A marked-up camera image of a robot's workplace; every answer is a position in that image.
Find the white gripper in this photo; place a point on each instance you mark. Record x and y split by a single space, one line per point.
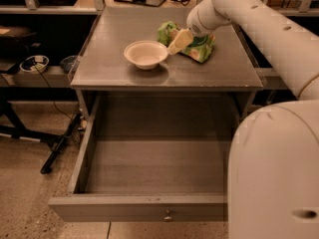
193 24

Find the green rice chip bag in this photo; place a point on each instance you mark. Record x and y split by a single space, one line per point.
199 50

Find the white paper bowl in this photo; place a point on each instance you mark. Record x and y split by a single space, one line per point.
145 55

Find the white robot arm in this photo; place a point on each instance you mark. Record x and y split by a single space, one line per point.
273 166

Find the grey cabinet with top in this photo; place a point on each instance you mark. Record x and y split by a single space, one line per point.
104 66

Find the open grey top drawer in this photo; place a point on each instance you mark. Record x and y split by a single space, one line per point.
143 154

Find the black bag on shelf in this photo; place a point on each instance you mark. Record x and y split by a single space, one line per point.
14 37

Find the metal drawer knob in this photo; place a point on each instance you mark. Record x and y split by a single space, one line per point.
167 217

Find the dark grey bowl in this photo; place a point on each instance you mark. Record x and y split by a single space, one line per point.
69 63

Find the black metal stand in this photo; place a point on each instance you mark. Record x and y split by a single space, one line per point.
17 130

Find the grey shelf rail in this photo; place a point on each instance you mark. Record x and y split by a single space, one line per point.
53 76

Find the white bowl with cable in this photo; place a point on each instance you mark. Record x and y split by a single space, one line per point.
35 64

